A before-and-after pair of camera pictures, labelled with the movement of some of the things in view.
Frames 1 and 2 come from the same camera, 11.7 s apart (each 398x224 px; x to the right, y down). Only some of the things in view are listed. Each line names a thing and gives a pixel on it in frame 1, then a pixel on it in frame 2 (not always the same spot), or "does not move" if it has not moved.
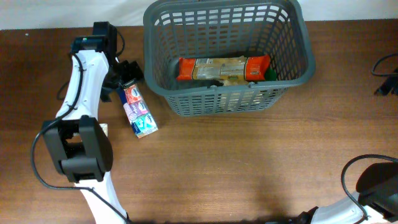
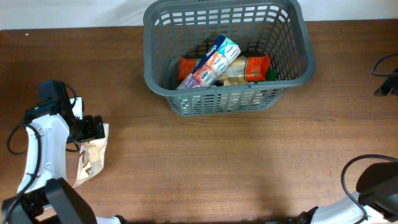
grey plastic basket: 176,30 does not move
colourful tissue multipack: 137,110 → 221,55
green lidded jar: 270,74 does not move
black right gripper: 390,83 does not move
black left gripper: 123,76 → 94,127
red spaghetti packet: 252,68 does not move
